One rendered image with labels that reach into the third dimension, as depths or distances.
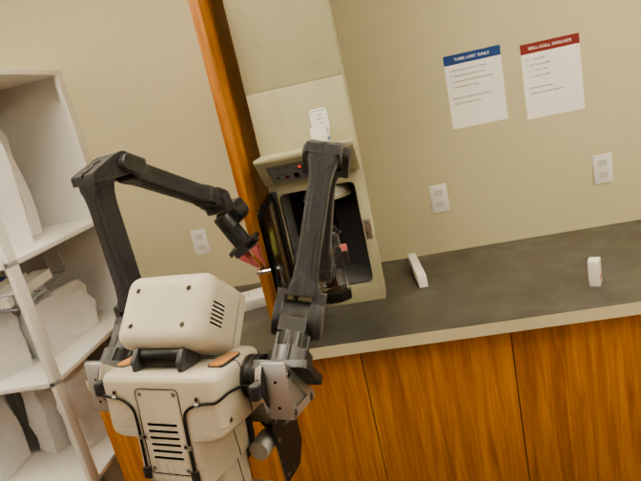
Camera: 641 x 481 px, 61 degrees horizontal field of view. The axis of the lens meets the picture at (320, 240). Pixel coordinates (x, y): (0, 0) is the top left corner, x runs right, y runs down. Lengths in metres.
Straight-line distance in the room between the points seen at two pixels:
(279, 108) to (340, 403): 0.97
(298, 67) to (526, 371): 1.17
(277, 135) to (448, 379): 0.94
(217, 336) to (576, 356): 1.11
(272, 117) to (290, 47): 0.23
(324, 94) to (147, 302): 0.95
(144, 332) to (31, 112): 1.69
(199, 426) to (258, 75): 1.14
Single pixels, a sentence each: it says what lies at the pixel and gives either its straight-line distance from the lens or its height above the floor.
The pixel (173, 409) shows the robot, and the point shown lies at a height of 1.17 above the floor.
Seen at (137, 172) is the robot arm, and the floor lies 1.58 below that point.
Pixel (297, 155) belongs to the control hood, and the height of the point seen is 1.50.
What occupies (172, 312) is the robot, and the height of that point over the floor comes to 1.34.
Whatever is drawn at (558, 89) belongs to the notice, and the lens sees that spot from 2.30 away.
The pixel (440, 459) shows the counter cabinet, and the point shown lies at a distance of 1.92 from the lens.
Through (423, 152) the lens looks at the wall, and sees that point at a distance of 2.22.
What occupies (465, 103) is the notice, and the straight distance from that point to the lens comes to 2.22.
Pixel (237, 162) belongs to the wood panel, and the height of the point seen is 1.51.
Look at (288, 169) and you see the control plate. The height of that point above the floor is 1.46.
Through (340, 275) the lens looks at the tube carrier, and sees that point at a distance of 1.71.
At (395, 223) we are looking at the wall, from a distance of 2.28.
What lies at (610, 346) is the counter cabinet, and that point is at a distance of 1.81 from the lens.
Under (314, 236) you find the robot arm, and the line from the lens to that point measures 1.11.
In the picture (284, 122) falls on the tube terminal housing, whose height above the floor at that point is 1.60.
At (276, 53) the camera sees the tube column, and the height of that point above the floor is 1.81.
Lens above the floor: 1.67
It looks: 15 degrees down
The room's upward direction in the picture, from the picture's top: 13 degrees counter-clockwise
